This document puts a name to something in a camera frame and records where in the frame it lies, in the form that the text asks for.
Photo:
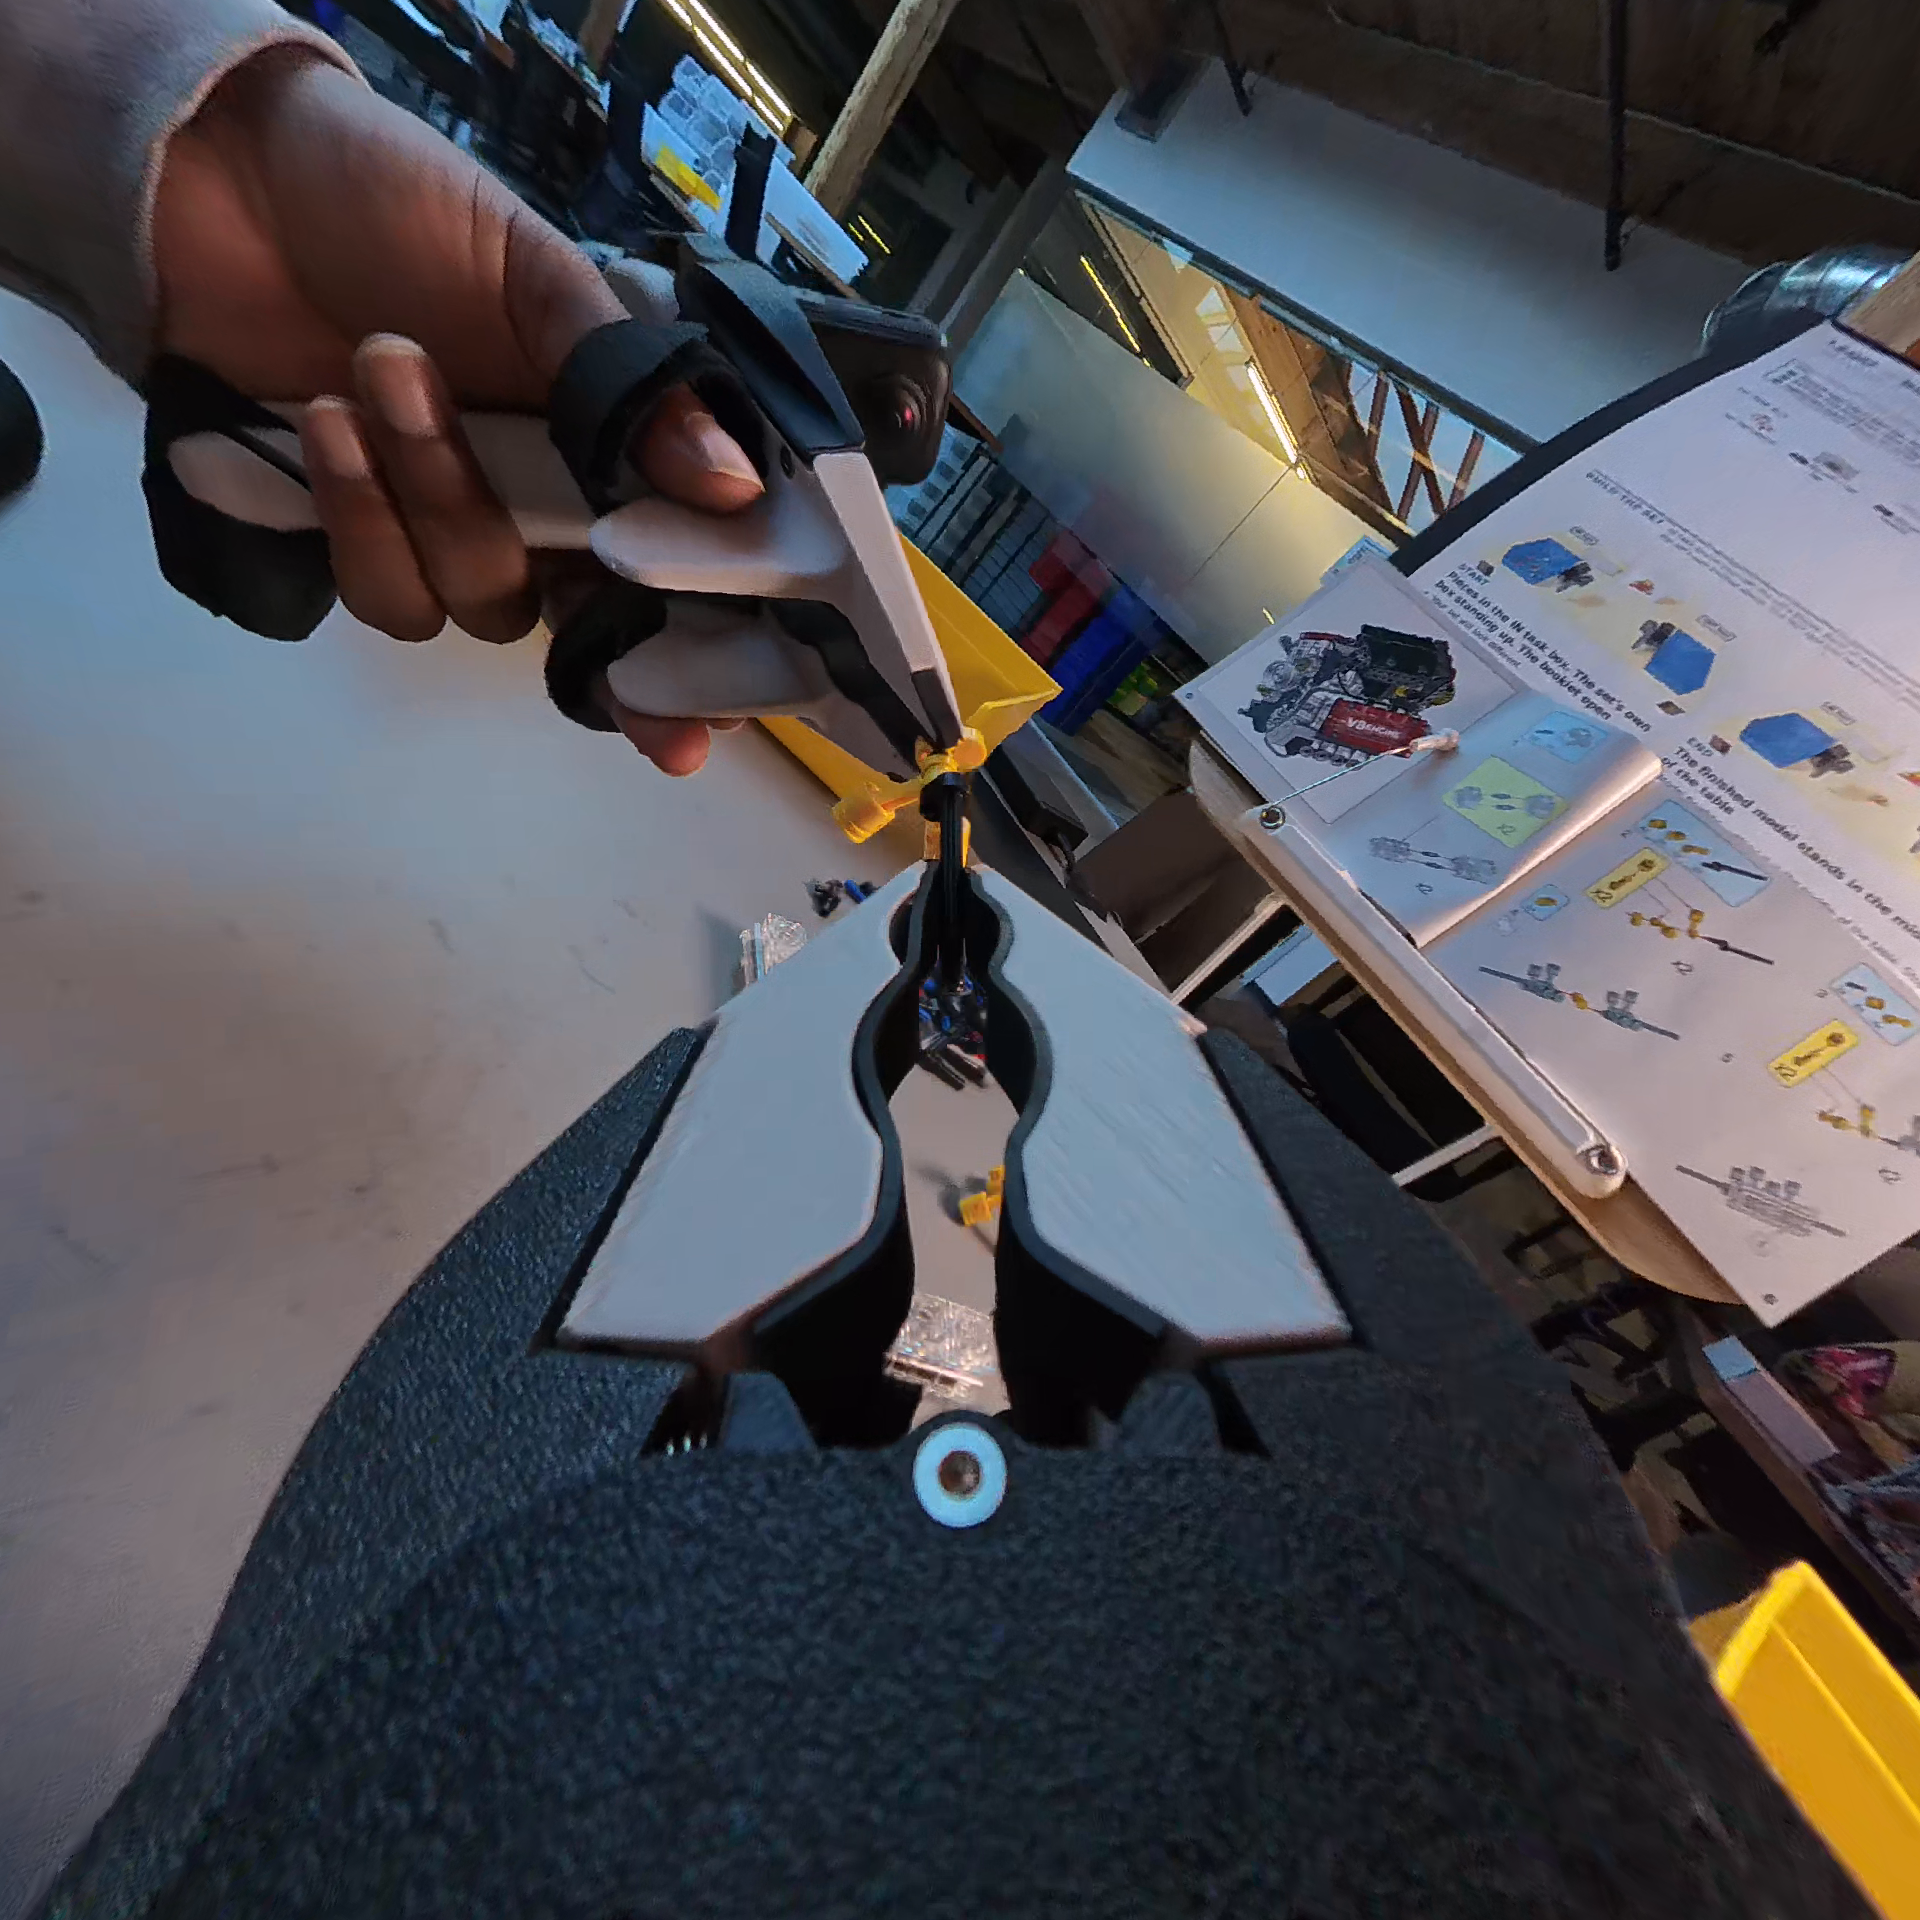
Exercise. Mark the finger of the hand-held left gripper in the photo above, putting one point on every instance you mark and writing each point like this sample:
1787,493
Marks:
885,585
856,669

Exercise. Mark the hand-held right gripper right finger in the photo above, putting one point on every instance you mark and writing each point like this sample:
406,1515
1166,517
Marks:
1154,1185

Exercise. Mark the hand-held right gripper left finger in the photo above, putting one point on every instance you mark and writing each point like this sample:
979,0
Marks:
749,1171

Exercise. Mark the yellow and black axle assembly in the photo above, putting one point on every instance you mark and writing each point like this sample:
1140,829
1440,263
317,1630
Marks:
866,818

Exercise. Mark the yellow toy crank piece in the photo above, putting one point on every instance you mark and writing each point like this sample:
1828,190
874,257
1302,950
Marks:
984,1195

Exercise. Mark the person's left forearm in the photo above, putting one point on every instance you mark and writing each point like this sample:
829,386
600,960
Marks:
90,150

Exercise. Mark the grey desk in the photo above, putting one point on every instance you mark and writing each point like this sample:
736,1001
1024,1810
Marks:
299,974

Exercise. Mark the printed task sheet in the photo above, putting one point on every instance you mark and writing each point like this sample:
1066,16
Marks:
1800,494

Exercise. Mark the person's left hand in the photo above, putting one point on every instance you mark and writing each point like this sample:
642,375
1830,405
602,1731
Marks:
345,224

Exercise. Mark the yellow bin with toy parts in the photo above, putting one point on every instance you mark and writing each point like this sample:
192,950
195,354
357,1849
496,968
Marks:
989,662

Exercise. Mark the grey drawer rack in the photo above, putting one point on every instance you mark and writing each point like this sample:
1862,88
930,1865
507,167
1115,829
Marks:
989,510

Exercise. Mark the stack of red blue bins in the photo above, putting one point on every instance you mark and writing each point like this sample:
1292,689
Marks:
1088,616

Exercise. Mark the clear toy brick grey rod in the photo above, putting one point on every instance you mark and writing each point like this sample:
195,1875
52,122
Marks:
773,950

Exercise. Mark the pile of colourful toy pieces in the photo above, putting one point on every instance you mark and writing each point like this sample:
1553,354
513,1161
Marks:
949,1042

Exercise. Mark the clear toy brick dark rod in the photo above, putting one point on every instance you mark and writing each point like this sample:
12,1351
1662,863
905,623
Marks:
942,1342

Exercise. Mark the brown cardboard box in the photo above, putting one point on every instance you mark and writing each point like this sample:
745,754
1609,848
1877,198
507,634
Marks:
1171,870

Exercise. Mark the toy building instruction booklet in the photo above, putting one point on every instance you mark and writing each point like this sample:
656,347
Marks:
1349,662

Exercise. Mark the colourful printed package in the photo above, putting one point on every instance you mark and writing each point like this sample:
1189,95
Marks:
1851,1395

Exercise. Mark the black chair armrest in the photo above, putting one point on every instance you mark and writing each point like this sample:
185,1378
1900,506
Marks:
13,434

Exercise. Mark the yellow plastic bin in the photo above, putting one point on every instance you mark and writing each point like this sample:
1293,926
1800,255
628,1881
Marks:
1828,1723

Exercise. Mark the wooden support post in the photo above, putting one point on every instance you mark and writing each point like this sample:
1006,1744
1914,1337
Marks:
885,89

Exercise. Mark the small wall notice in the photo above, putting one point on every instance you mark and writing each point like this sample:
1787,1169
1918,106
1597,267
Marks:
1354,561

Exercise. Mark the metal air duct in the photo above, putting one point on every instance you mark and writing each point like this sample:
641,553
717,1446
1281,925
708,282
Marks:
1800,293

